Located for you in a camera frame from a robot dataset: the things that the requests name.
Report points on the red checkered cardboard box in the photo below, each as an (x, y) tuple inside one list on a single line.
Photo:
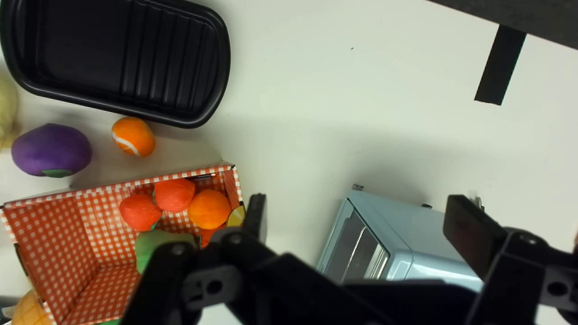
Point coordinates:
[(77, 253)]

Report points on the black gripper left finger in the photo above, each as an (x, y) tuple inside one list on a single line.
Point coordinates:
[(180, 282)]

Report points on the orange toy food piece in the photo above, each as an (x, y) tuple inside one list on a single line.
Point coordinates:
[(29, 309)]

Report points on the orange plush ball white patch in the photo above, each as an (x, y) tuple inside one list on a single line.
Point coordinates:
[(133, 135)]

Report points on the light blue toaster oven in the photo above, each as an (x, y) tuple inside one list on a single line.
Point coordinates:
[(415, 240)]

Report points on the purple plush fruit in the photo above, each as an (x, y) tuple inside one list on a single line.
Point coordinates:
[(50, 150)]

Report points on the yellow banana plushy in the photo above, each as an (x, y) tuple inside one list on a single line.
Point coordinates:
[(5, 110)]

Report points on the black ribbed grill tray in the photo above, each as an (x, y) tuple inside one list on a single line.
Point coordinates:
[(113, 54)]

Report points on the green pear plushy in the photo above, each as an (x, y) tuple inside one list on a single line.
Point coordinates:
[(150, 246)]

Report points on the black tape strip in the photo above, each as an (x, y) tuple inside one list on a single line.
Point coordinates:
[(498, 65)]

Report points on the red-orange plush ball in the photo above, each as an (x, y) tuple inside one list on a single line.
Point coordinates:
[(173, 193), (139, 211)]

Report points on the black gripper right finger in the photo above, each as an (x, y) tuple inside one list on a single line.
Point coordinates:
[(523, 276)]

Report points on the red plush fruit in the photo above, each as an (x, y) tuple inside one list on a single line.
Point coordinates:
[(206, 235)]

